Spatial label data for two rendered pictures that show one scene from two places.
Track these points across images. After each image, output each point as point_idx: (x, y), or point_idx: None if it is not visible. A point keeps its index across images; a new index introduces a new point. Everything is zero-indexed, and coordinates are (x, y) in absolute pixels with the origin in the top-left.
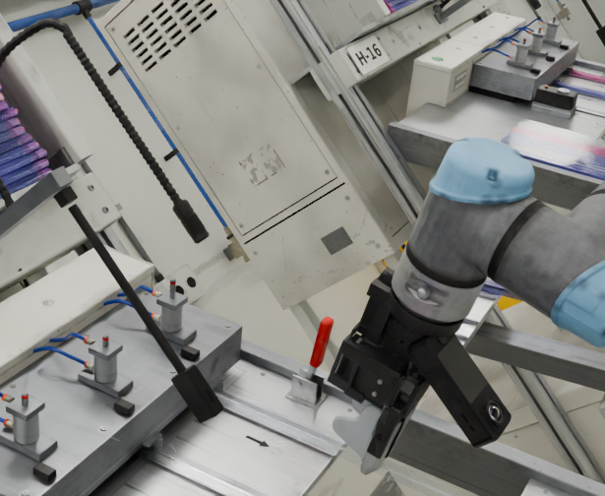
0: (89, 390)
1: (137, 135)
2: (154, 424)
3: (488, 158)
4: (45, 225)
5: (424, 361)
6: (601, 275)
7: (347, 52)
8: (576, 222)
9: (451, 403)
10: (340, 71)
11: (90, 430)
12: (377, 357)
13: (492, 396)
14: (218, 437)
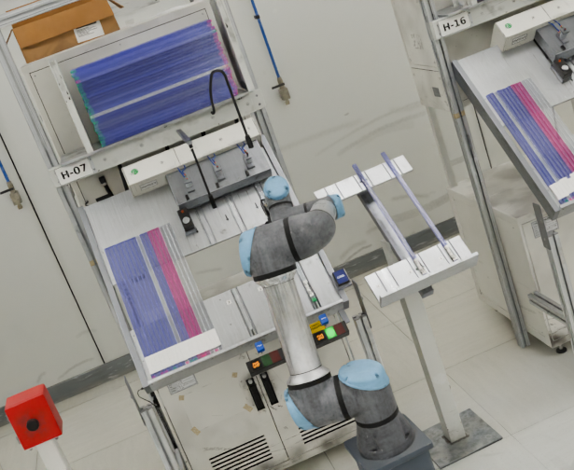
0: (214, 174)
1: (238, 113)
2: (229, 190)
3: (272, 186)
4: (232, 109)
5: None
6: None
7: (438, 23)
8: (287, 212)
9: None
10: (432, 31)
11: (205, 188)
12: (265, 209)
13: None
14: (247, 200)
